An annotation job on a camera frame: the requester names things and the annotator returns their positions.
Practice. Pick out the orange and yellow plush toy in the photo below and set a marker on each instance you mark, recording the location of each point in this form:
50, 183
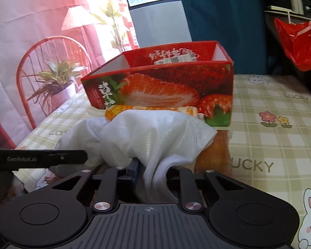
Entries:
113, 113

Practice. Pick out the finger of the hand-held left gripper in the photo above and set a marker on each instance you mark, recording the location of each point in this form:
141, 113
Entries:
72, 157

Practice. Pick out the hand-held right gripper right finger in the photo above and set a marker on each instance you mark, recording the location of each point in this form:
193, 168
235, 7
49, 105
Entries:
183, 177

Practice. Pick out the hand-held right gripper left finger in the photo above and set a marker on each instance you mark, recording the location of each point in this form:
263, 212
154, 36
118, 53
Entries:
133, 172

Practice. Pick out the pink printed room backdrop cloth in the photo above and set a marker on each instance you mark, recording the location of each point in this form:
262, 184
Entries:
28, 31

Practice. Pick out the white cloth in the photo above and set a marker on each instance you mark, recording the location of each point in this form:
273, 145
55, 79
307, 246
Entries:
150, 134

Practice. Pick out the red plastic bag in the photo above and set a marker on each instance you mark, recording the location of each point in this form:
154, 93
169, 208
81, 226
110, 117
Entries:
300, 44

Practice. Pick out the brown plush toy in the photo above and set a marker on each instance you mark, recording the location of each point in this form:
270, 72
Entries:
214, 155

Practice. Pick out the red strawberry print cardboard box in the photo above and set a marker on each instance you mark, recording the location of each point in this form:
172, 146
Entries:
168, 83

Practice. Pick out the teal curtain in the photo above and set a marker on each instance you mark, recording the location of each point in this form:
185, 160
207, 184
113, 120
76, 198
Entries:
223, 13

